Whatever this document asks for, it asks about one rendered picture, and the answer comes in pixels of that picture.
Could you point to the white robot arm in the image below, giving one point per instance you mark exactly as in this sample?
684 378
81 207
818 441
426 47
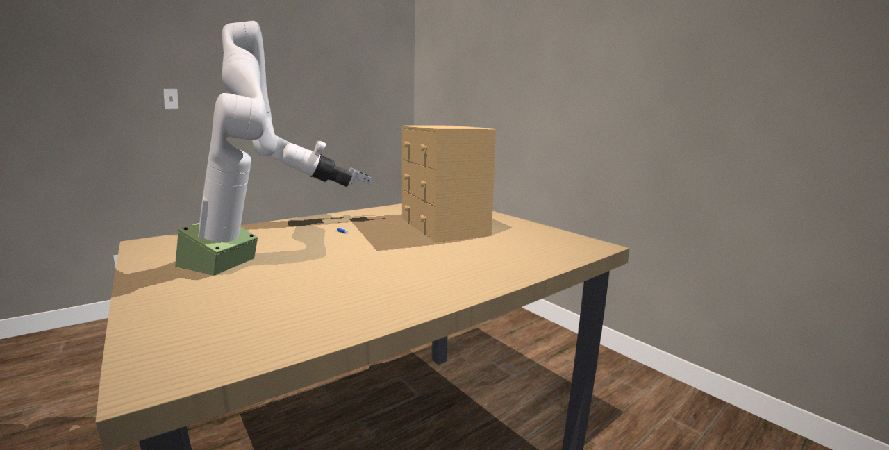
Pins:
240 114

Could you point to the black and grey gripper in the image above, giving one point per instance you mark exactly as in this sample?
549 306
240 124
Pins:
323 168

